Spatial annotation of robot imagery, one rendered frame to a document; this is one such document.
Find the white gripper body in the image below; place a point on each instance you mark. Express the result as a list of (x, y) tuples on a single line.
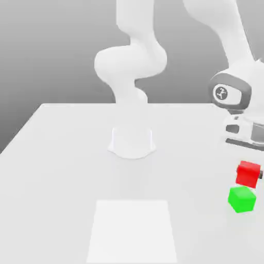
[(247, 145)]

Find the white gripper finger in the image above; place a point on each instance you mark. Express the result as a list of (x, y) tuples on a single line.
[(260, 174)]

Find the small red cube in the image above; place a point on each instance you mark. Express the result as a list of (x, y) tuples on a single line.
[(247, 175)]

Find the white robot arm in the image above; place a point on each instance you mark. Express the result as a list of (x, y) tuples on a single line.
[(132, 61)]

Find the small green cube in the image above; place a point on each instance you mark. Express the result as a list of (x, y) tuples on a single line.
[(241, 200)]

